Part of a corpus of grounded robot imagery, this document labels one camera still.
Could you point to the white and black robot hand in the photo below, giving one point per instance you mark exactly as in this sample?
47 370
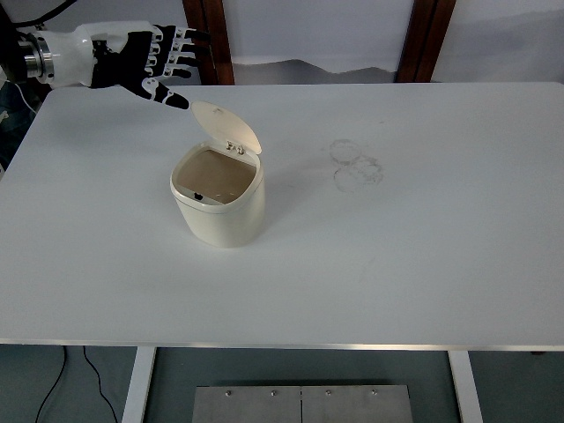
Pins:
123 59

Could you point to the cream trash bin with lid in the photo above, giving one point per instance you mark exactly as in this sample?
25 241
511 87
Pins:
224 220

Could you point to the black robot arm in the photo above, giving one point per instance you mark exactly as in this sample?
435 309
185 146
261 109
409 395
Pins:
13 48

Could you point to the white table leg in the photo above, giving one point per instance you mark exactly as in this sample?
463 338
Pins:
137 388
466 388

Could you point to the grey metal plate with screws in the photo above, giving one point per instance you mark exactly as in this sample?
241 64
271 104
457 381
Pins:
264 407

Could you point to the dark brown wooden screen frame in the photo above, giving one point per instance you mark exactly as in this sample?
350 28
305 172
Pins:
220 53
425 39

